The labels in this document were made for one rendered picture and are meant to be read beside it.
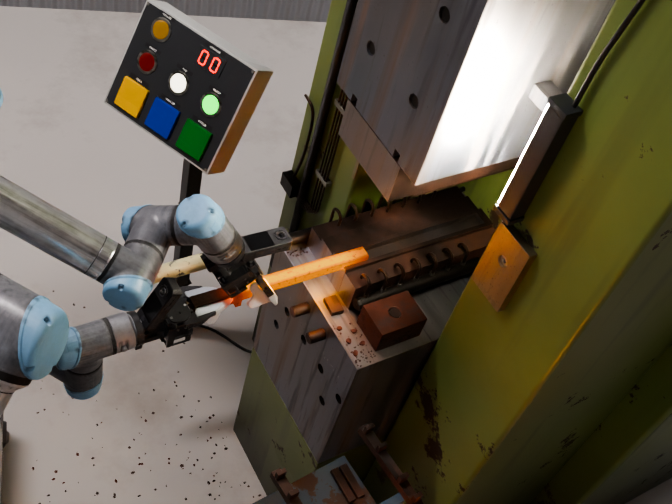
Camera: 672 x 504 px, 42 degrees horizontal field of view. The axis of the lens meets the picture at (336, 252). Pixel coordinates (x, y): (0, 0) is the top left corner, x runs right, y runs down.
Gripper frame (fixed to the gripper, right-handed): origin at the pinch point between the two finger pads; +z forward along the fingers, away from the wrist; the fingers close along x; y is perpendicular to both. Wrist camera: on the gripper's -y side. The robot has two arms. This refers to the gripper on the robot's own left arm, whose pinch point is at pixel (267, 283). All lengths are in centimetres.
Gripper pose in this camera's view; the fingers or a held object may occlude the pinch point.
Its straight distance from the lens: 183.9
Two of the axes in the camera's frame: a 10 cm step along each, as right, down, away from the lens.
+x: 4.8, 7.3, -4.9
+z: 2.4, 4.3, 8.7
